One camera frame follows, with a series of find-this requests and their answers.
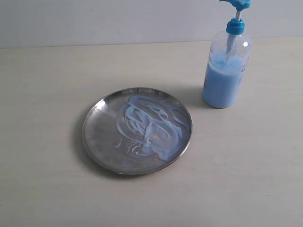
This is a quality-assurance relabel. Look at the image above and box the light blue soap smear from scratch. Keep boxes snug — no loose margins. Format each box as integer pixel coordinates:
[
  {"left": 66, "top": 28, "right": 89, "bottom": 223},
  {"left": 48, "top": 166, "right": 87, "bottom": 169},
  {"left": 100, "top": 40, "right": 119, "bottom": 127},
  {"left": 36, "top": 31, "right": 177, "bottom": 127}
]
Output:
[{"left": 116, "top": 95, "right": 191, "bottom": 162}]

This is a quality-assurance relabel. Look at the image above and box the round steel plate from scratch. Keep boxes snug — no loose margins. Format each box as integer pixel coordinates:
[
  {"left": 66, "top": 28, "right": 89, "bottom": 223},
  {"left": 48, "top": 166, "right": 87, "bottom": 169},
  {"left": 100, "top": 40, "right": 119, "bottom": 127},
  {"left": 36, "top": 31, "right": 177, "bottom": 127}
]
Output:
[{"left": 82, "top": 87, "right": 193, "bottom": 176}]

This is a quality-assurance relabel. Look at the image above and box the blue soap pump bottle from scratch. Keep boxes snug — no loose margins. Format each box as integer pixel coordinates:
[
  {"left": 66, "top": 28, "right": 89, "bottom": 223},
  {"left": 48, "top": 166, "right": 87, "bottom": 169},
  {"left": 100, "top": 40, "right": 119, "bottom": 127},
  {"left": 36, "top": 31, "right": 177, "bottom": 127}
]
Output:
[{"left": 202, "top": 0, "right": 252, "bottom": 108}]

